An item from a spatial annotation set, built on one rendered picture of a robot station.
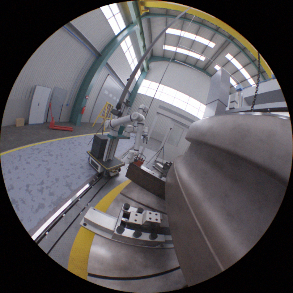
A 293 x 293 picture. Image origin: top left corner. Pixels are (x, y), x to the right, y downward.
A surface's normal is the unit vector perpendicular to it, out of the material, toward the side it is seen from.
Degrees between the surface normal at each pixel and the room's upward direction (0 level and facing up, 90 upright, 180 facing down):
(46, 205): 0
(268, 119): 90
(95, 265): 0
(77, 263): 0
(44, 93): 90
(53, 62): 90
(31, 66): 90
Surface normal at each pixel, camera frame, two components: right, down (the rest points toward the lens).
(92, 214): 0.37, -0.91
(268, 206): -0.92, -0.33
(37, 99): 0.93, 0.38
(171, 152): -0.09, 0.19
